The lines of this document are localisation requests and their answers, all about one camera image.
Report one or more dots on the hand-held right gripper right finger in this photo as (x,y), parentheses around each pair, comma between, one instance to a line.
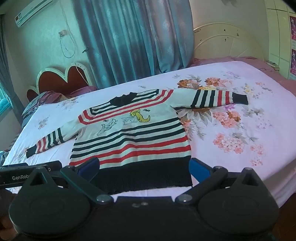
(198,169)

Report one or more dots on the striped knit sweater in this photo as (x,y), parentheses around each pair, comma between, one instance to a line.
(129,148)

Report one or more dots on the teal side curtain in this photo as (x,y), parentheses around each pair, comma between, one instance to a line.
(9,69)

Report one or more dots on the white air conditioner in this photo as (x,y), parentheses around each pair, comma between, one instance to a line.
(32,11)

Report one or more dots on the blue curtain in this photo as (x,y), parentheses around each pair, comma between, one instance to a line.
(129,34)

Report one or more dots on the cream wardrobe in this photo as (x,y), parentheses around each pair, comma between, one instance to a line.
(277,34)

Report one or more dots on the floral bed sheet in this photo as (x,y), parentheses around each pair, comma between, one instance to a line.
(231,162)

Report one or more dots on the dark wall hook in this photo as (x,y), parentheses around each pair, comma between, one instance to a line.
(86,49)

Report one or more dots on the red heart-shaped headboard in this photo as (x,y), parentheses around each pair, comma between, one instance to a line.
(53,83)

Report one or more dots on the wall socket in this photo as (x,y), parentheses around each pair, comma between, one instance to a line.
(62,33)

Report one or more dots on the cream bed headboard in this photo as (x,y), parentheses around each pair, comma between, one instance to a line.
(219,46)

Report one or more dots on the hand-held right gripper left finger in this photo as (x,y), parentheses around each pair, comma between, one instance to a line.
(89,166)

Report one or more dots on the purple pillow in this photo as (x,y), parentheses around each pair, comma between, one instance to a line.
(39,102)

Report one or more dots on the pink wall poster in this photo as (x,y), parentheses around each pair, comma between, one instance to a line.
(293,64)
(293,29)

